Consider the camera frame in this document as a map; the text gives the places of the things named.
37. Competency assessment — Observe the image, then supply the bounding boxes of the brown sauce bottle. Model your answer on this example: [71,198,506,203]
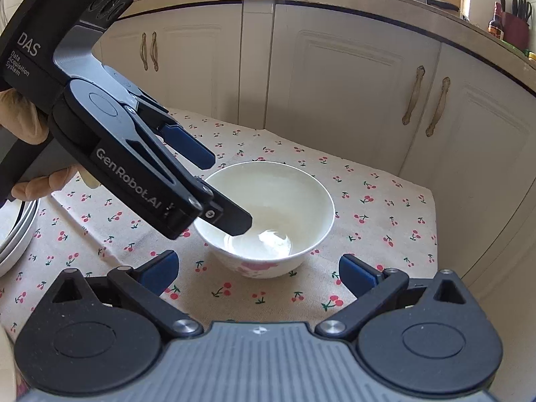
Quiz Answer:
[488,2,505,40]

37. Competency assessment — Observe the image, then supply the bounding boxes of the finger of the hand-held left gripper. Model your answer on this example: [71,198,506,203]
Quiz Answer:
[197,183,253,237]
[126,88,216,169]

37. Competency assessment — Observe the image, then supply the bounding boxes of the person's left hand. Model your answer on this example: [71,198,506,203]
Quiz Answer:
[0,88,101,200]

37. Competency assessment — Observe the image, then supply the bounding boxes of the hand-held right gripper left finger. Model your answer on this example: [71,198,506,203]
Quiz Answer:
[49,250,204,341]

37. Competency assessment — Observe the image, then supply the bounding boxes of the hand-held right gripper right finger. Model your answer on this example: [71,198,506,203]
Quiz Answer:
[316,254,480,341]

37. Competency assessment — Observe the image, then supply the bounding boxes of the white floral bowl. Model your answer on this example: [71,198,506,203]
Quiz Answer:
[193,161,336,279]

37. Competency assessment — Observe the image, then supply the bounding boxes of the dark red knife block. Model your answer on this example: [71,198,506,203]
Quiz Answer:
[498,0,532,51]

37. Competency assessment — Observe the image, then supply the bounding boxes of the cherry print tablecloth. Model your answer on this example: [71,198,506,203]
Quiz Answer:
[0,108,438,344]

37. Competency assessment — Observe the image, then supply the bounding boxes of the white plate with fruit print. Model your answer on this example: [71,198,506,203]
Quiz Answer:
[0,207,40,278]

